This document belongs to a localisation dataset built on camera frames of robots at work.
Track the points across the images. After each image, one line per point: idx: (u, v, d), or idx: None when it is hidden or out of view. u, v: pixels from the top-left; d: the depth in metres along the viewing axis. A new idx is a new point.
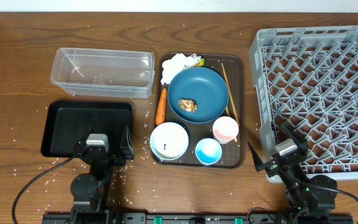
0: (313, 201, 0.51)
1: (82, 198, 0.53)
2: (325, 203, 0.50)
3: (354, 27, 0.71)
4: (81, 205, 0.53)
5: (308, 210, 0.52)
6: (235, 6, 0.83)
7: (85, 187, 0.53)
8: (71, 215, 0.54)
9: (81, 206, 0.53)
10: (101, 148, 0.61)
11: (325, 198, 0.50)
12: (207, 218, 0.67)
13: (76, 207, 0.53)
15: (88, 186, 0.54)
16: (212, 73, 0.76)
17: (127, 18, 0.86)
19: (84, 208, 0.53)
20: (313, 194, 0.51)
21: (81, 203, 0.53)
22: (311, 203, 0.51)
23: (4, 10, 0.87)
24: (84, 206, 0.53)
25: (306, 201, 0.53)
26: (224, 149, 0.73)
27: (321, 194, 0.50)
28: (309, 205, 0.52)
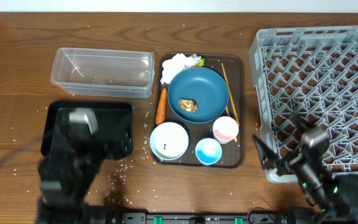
0: (342, 204, 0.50)
1: (50, 193, 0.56)
2: None
3: (354, 27, 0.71)
4: (54, 198, 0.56)
5: (334, 213, 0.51)
6: (235, 5, 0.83)
7: (53, 181, 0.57)
8: (40, 213, 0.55)
9: (55, 200, 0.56)
10: (82, 125, 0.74)
11: (357, 201, 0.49)
12: (207, 218, 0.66)
13: (46, 201, 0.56)
15: (58, 175, 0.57)
16: (212, 73, 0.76)
17: (126, 18, 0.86)
19: (56, 201, 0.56)
20: (344, 195, 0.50)
21: (52, 196, 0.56)
22: (339, 206, 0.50)
23: (4, 11, 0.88)
24: (58, 198, 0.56)
25: (333, 203, 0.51)
26: (224, 149, 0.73)
27: (353, 195, 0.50)
28: (335, 208, 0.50)
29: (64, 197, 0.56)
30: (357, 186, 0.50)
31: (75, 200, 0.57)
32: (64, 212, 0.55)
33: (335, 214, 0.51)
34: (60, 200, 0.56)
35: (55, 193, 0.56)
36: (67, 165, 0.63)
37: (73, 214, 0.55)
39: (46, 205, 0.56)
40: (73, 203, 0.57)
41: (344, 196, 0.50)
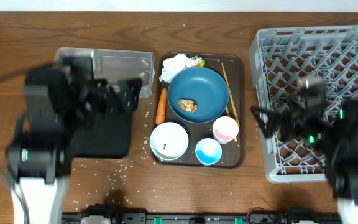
0: (354, 126, 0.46)
1: (41, 103, 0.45)
2: None
3: (353, 27, 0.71)
4: (40, 112, 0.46)
5: (348, 142, 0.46)
6: (235, 5, 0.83)
7: (41, 88, 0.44)
8: (28, 115, 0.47)
9: (44, 108, 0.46)
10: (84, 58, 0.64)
11: None
12: (207, 218, 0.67)
13: (31, 111, 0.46)
15: (52, 79, 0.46)
16: (212, 73, 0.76)
17: (126, 18, 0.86)
19: (48, 106, 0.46)
20: (351, 113, 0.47)
21: (39, 111, 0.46)
22: (353, 129, 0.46)
23: (4, 10, 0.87)
24: (47, 107, 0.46)
25: (344, 131, 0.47)
26: (224, 149, 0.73)
27: None
28: (348, 134, 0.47)
29: (51, 126, 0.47)
30: None
31: (61, 124, 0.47)
32: (47, 137, 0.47)
33: (349, 143, 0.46)
34: (45, 127, 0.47)
35: (41, 100, 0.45)
36: (76, 75, 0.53)
37: (48, 149, 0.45)
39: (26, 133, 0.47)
40: (58, 130, 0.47)
41: (349, 117, 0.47)
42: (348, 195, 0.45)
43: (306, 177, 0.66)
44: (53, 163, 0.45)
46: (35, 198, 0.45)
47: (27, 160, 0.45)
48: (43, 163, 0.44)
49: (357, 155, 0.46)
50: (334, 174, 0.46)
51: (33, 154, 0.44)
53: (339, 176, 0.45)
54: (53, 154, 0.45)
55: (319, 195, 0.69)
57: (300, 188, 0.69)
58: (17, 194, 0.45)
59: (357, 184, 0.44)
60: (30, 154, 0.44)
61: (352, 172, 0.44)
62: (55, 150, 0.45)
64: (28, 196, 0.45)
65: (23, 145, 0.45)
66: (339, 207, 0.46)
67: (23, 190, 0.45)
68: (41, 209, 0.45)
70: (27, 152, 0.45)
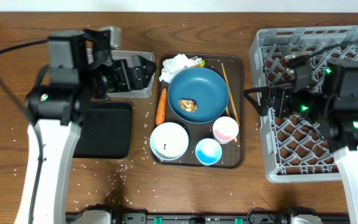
0: (341, 78, 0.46)
1: (61, 54, 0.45)
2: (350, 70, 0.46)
3: (354, 27, 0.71)
4: (60, 65, 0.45)
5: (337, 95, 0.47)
6: (235, 5, 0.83)
7: (61, 42, 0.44)
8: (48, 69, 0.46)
9: (64, 59, 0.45)
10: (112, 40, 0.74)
11: (350, 68, 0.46)
12: (207, 218, 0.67)
13: (52, 61, 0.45)
15: (73, 33, 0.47)
16: (212, 73, 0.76)
17: (126, 18, 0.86)
19: (68, 58, 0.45)
20: (337, 66, 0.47)
21: (60, 59, 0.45)
22: (339, 82, 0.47)
23: (4, 10, 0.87)
24: (64, 57, 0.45)
25: (334, 87, 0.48)
26: (224, 149, 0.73)
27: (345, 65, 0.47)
28: (337, 87, 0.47)
29: (68, 75, 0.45)
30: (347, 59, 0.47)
31: (78, 77, 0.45)
32: (64, 87, 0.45)
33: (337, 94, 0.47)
34: (60, 79, 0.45)
35: (63, 51, 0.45)
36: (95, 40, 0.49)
37: (65, 96, 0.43)
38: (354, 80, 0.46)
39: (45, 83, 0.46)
40: (75, 80, 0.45)
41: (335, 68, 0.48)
42: (342, 142, 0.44)
43: (306, 178, 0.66)
44: (69, 112, 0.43)
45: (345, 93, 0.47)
46: (51, 136, 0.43)
47: (44, 106, 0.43)
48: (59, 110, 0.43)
49: (347, 106, 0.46)
50: (326, 126, 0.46)
51: (51, 100, 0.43)
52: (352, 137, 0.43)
53: (333, 126, 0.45)
54: (69, 101, 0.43)
55: (319, 195, 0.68)
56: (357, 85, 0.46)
57: (300, 188, 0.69)
58: (33, 140, 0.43)
59: (350, 129, 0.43)
60: (49, 99, 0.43)
61: (344, 119, 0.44)
62: (71, 98, 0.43)
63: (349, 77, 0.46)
64: (46, 139, 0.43)
65: (41, 92, 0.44)
66: (334, 157, 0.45)
67: (40, 134, 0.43)
68: (56, 150, 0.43)
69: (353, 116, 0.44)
70: (46, 97, 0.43)
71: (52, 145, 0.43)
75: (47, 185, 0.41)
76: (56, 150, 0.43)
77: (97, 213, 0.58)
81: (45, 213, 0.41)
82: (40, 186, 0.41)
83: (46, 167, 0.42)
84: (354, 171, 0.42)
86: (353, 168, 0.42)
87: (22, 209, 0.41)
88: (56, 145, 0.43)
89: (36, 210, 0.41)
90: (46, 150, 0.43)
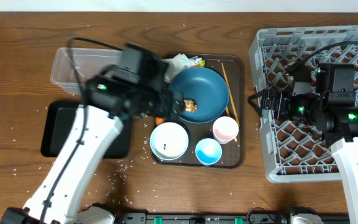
0: (332, 76, 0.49)
1: (132, 61, 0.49)
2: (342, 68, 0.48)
3: (354, 27, 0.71)
4: (127, 67, 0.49)
5: (330, 91, 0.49)
6: (235, 5, 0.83)
7: (135, 51, 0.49)
8: (114, 67, 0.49)
9: (131, 65, 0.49)
10: None
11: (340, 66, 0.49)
12: (207, 218, 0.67)
13: (120, 63, 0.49)
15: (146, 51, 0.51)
16: (212, 73, 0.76)
17: (126, 18, 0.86)
19: (134, 65, 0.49)
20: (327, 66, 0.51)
21: (128, 63, 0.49)
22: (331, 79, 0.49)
23: (4, 10, 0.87)
24: (133, 63, 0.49)
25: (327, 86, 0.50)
26: (224, 149, 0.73)
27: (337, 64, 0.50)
28: (330, 84, 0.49)
29: (130, 78, 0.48)
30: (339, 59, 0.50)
31: (138, 82, 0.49)
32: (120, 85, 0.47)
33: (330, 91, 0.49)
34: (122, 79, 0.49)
35: (133, 59, 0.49)
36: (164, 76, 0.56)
37: (119, 93, 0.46)
38: (345, 76, 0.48)
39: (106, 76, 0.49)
40: (135, 83, 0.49)
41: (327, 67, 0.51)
42: (337, 134, 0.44)
43: (306, 177, 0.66)
44: (119, 107, 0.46)
45: (338, 89, 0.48)
46: (96, 124, 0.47)
47: (99, 94, 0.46)
48: (111, 103, 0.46)
49: (340, 100, 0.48)
50: (322, 119, 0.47)
51: (107, 93, 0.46)
52: (348, 129, 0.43)
53: (330, 119, 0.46)
54: (120, 99, 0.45)
55: (319, 195, 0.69)
56: (349, 81, 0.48)
57: (299, 188, 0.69)
58: (79, 122, 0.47)
59: (346, 121, 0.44)
60: (106, 90, 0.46)
61: (339, 112, 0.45)
62: (125, 98, 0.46)
63: (339, 74, 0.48)
64: (91, 124, 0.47)
65: (100, 81, 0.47)
66: (331, 149, 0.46)
67: (88, 118, 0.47)
68: (96, 135, 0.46)
69: (348, 109, 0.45)
70: (104, 87, 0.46)
71: (92, 132, 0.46)
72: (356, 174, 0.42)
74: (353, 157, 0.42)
75: (76, 167, 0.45)
76: (95, 139, 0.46)
77: (104, 213, 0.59)
81: (64, 193, 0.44)
82: (70, 166, 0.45)
83: (82, 151, 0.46)
84: (350, 161, 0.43)
86: (348, 158, 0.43)
87: (46, 182, 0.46)
88: (97, 134, 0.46)
89: (59, 187, 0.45)
90: (87, 136, 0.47)
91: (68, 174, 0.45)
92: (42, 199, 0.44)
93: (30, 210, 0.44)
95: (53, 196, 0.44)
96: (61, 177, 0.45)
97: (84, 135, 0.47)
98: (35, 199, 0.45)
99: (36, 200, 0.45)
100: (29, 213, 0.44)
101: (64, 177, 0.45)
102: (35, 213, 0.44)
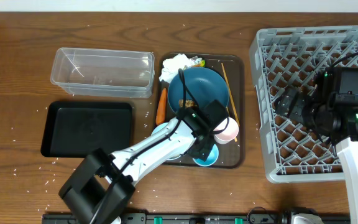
0: (339, 79, 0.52)
1: (215, 112, 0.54)
2: (348, 70, 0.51)
3: (354, 27, 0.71)
4: (208, 114, 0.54)
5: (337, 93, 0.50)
6: (235, 5, 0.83)
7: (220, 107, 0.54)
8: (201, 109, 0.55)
9: (213, 114, 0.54)
10: (138, 58, 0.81)
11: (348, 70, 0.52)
12: (208, 218, 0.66)
13: (206, 109, 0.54)
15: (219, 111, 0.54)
16: (212, 73, 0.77)
17: (126, 18, 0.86)
19: (216, 116, 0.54)
20: (334, 69, 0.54)
21: (211, 112, 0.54)
22: (337, 82, 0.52)
23: (4, 10, 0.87)
24: (215, 112, 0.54)
25: (334, 89, 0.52)
26: (224, 149, 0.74)
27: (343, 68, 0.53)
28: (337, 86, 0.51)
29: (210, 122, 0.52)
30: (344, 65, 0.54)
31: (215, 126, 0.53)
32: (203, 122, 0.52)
33: (337, 92, 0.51)
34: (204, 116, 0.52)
35: (216, 111, 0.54)
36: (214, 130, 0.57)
37: (202, 127, 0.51)
38: (352, 79, 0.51)
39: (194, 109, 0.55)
40: (214, 126, 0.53)
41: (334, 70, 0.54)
42: (344, 133, 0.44)
43: (306, 177, 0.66)
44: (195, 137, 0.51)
45: (344, 91, 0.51)
46: (184, 131, 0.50)
47: (189, 118, 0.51)
48: (194, 129, 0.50)
49: (346, 101, 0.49)
50: (329, 119, 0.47)
51: (194, 120, 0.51)
52: (354, 128, 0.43)
53: (335, 117, 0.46)
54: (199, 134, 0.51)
55: (319, 195, 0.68)
56: (355, 84, 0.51)
57: (299, 188, 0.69)
58: (172, 124, 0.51)
59: (352, 121, 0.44)
60: (195, 118, 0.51)
61: (347, 112, 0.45)
62: (202, 133, 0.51)
63: (345, 76, 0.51)
64: (179, 130, 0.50)
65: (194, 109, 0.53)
66: (336, 149, 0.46)
67: (179, 125, 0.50)
68: (181, 139, 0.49)
69: (356, 109, 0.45)
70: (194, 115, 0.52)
71: (179, 135, 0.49)
72: None
74: (357, 157, 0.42)
75: (159, 152, 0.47)
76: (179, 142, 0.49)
77: None
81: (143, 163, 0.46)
82: (156, 147, 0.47)
83: (168, 144, 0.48)
84: (354, 160, 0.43)
86: (353, 157, 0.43)
87: (133, 146, 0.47)
88: (181, 138, 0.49)
89: (143, 157, 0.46)
90: (174, 136, 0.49)
91: (155, 152, 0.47)
92: (126, 155, 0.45)
93: (115, 158, 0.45)
95: (137, 160, 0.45)
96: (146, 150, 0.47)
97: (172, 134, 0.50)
98: (121, 152, 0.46)
99: (121, 153, 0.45)
100: (114, 161, 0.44)
101: (150, 152, 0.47)
102: (116, 162, 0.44)
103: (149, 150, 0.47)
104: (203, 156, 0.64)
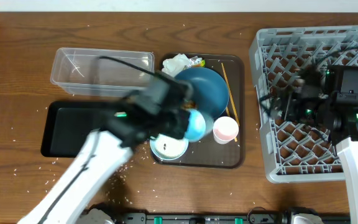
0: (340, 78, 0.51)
1: (157, 91, 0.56)
2: (350, 68, 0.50)
3: (354, 27, 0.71)
4: (148, 96, 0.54)
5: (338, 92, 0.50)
6: (235, 5, 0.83)
7: (161, 84, 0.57)
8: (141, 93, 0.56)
9: (153, 93, 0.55)
10: (138, 58, 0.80)
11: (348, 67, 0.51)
12: (207, 218, 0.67)
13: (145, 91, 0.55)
15: (160, 88, 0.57)
16: (212, 73, 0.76)
17: (126, 18, 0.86)
19: (157, 94, 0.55)
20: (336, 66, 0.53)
21: (155, 94, 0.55)
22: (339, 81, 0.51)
23: (4, 10, 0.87)
24: (158, 91, 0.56)
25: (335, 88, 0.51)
26: (224, 149, 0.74)
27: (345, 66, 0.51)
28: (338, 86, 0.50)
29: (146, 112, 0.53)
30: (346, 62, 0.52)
31: (156, 112, 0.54)
32: (138, 113, 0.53)
33: (339, 91, 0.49)
34: (140, 108, 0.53)
35: (159, 88, 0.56)
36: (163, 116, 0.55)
37: (134, 124, 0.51)
38: (354, 77, 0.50)
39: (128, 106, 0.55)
40: (151, 114, 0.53)
41: (335, 68, 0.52)
42: (344, 132, 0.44)
43: (306, 177, 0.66)
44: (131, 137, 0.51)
45: (346, 90, 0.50)
46: (103, 153, 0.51)
47: (115, 123, 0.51)
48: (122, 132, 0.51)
49: (347, 100, 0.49)
50: (329, 119, 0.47)
51: (123, 121, 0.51)
52: (355, 128, 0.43)
53: (336, 117, 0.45)
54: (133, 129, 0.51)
55: (319, 195, 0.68)
56: (357, 83, 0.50)
57: (299, 188, 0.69)
58: (89, 145, 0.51)
59: (353, 121, 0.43)
60: (123, 119, 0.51)
61: (347, 112, 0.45)
62: (137, 130, 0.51)
63: (347, 75, 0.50)
64: (99, 145, 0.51)
65: (123, 108, 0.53)
66: (337, 147, 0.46)
67: (97, 142, 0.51)
68: (104, 158, 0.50)
69: (357, 109, 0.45)
70: (122, 114, 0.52)
71: (100, 157, 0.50)
72: None
74: None
75: (78, 186, 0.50)
76: (102, 165, 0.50)
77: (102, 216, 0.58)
81: (61, 206, 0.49)
82: (74, 183, 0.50)
83: (89, 172, 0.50)
84: (355, 160, 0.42)
86: (353, 157, 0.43)
87: (49, 195, 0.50)
88: (103, 160, 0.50)
89: (63, 199, 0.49)
90: (94, 159, 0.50)
91: (71, 190, 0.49)
92: (41, 211, 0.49)
93: (28, 218, 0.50)
95: (52, 210, 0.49)
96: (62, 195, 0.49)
97: (91, 161, 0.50)
98: (37, 209, 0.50)
99: (36, 210, 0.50)
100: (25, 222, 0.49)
101: (67, 193, 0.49)
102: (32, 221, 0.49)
103: (69, 187, 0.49)
104: (176, 134, 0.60)
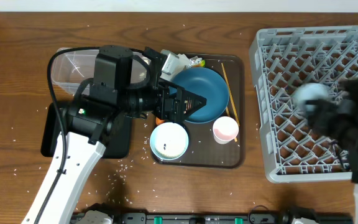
0: None
1: (108, 76, 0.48)
2: None
3: (354, 27, 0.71)
4: (103, 83, 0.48)
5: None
6: (235, 6, 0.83)
7: (107, 65, 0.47)
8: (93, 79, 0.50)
9: (106, 78, 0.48)
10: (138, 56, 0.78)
11: None
12: (207, 218, 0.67)
13: (96, 77, 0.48)
15: (104, 71, 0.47)
16: (207, 71, 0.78)
17: (126, 18, 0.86)
19: (110, 79, 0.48)
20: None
21: (104, 79, 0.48)
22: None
23: (4, 10, 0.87)
24: (106, 75, 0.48)
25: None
26: (225, 149, 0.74)
27: None
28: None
29: (109, 101, 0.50)
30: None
31: (116, 99, 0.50)
32: (102, 104, 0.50)
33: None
34: (99, 99, 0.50)
35: (109, 71, 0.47)
36: (125, 99, 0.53)
37: (99, 116, 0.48)
38: None
39: (84, 98, 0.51)
40: (113, 102, 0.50)
41: None
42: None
43: (306, 178, 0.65)
44: (101, 130, 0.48)
45: None
46: (76, 152, 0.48)
47: (78, 119, 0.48)
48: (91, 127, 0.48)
49: None
50: (353, 155, 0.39)
51: (87, 117, 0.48)
52: None
53: None
54: (102, 122, 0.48)
55: (319, 195, 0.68)
56: None
57: (299, 188, 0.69)
58: (59, 149, 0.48)
59: None
60: (86, 115, 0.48)
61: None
62: (109, 120, 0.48)
63: None
64: (72, 145, 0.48)
65: (80, 105, 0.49)
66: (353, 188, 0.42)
67: (69, 145, 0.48)
68: (80, 158, 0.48)
69: None
70: (84, 111, 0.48)
71: (75, 160, 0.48)
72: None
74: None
75: (60, 196, 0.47)
76: (78, 166, 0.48)
77: (100, 215, 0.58)
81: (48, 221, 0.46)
82: (55, 193, 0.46)
83: (67, 178, 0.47)
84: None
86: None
87: (29, 216, 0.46)
88: (79, 162, 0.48)
89: (45, 213, 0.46)
90: (69, 163, 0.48)
91: (54, 201, 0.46)
92: None
93: None
95: None
96: (45, 208, 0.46)
97: (65, 163, 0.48)
98: None
99: None
100: None
101: (50, 205, 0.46)
102: None
103: (49, 199, 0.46)
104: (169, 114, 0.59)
